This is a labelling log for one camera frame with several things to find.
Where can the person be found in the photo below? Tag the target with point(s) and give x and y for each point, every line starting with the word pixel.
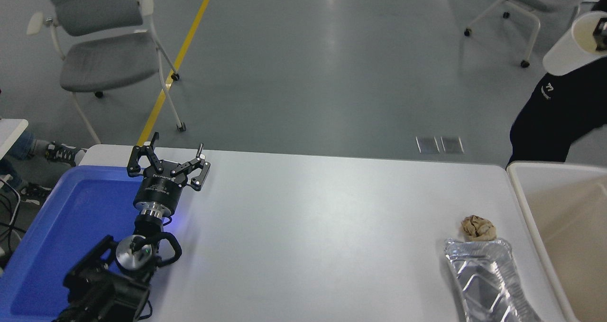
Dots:
pixel 61 153
pixel 555 118

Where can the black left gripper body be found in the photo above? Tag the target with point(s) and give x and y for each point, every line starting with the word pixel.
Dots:
pixel 158 191

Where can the grey chair with armrests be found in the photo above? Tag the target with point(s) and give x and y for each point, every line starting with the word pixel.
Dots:
pixel 106 61

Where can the blue plastic tray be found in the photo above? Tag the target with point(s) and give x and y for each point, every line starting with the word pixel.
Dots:
pixel 61 227

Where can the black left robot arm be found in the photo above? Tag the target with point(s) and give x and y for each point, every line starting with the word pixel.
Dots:
pixel 102 289

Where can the small white table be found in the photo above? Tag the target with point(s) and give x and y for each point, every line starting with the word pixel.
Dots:
pixel 9 132

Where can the large pale bin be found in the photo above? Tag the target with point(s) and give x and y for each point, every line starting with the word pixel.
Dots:
pixel 569 227

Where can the silver floor plate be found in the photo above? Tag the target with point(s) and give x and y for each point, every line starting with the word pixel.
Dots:
pixel 451 144
pixel 427 144

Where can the silver foil tray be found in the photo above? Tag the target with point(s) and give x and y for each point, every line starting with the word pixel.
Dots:
pixel 483 270

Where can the white paper cup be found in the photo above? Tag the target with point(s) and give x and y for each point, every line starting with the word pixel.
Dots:
pixel 564 51

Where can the crumpled tan paper ball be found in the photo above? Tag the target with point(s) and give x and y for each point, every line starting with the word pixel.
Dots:
pixel 479 227

